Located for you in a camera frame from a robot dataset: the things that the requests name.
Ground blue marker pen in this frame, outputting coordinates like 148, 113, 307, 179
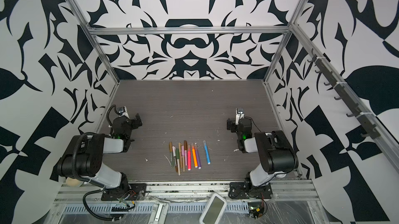
203, 140, 211, 165

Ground pink-red marker pen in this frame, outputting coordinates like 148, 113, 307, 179
187, 145, 192, 171

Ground purple marker pen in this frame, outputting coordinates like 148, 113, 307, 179
194, 144, 202, 169

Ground orange marker pen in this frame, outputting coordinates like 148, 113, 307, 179
191, 144, 198, 168

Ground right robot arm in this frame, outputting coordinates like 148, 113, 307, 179
227, 116, 299, 189

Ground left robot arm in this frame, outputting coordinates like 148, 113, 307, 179
57, 114, 142, 191

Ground tan cap beige pen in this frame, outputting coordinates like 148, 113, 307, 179
178, 142, 183, 170

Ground pink cap beige pen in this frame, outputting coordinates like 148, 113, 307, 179
181, 144, 186, 172

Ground beige foam pad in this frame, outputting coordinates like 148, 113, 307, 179
65, 177, 84, 187

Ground small circuit board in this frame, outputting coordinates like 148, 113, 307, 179
248, 201, 268, 219

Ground white plastic clip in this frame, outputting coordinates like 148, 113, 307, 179
148, 202, 169, 224

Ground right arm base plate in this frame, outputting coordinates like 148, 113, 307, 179
228, 182, 273, 200

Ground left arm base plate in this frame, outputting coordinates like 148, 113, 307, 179
101, 183, 147, 201

